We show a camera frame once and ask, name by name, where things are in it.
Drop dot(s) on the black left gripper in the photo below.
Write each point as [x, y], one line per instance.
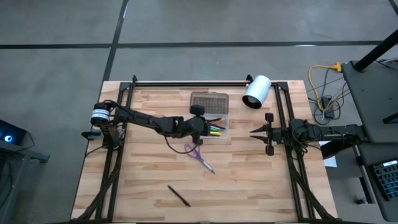
[194, 127]

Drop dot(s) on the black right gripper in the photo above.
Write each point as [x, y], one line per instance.
[280, 136]

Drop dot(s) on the yellow marker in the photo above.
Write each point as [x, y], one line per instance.
[216, 133]

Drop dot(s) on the black pen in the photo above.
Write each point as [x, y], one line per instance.
[220, 126]
[178, 196]

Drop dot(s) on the clear plastic supply box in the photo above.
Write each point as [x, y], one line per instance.
[214, 102]

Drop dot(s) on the purple scissors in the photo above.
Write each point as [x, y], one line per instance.
[206, 165]

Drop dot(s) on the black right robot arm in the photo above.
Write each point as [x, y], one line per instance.
[335, 132]

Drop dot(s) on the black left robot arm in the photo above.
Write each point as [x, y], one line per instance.
[146, 119]

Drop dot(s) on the black power adapter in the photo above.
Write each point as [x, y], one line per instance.
[326, 102]

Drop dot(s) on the white paper sheet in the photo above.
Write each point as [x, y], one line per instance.
[331, 161]

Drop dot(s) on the black cart beam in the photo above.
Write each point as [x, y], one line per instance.
[335, 152]

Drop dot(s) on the dark grey side desk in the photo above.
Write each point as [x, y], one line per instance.
[373, 152]

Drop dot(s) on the grey metal cart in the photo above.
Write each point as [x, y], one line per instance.
[370, 99]

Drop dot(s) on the small black floor object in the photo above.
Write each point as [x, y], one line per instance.
[360, 201]

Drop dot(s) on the keyboard with green keys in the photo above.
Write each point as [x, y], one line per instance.
[387, 180]

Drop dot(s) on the black diagonal pole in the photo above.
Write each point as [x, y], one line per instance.
[376, 51]

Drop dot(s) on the black device with blue light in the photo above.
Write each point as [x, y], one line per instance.
[12, 132]

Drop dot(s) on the dark equipment stand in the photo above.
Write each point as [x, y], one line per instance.
[6, 186]

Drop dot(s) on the black aluminium table frame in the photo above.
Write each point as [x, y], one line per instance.
[186, 84]

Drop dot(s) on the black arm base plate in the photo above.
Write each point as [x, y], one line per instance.
[90, 134]

